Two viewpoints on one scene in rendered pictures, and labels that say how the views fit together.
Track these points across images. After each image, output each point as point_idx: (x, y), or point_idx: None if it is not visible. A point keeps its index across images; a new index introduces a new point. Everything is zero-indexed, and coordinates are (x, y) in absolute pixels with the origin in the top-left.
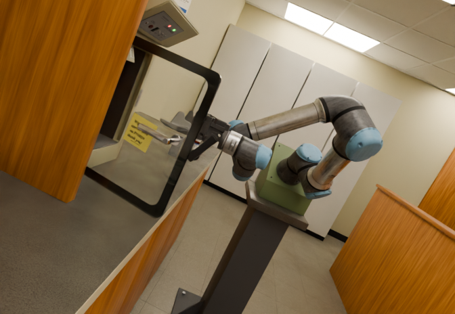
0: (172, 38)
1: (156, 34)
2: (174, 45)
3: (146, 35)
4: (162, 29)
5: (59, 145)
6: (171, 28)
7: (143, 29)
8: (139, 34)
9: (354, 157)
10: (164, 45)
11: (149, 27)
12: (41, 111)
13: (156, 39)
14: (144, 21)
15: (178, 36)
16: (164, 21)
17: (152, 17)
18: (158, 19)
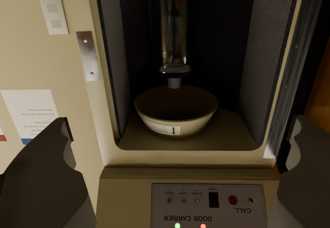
0: (136, 204)
1: (192, 191)
2: (99, 194)
3: (193, 174)
4: (200, 210)
5: None
6: (190, 225)
7: (231, 185)
8: (198, 164)
9: None
10: (118, 177)
11: (234, 198)
12: None
13: (167, 180)
14: (259, 201)
15: (136, 219)
16: (228, 225)
17: (262, 217)
18: (247, 221)
